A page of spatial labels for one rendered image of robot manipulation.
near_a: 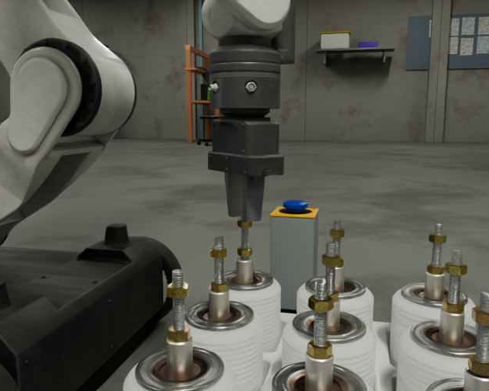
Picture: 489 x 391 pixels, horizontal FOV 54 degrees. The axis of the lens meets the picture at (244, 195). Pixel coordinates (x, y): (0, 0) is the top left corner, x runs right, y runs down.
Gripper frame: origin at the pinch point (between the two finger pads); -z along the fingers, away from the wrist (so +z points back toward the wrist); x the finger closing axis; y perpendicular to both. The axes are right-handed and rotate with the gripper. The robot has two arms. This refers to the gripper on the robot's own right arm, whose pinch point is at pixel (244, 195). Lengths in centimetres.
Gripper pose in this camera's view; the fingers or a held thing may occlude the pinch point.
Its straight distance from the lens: 62.2
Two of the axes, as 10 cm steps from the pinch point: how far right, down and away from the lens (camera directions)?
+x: -5.8, -1.3, 8.0
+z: 0.0, -9.9, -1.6
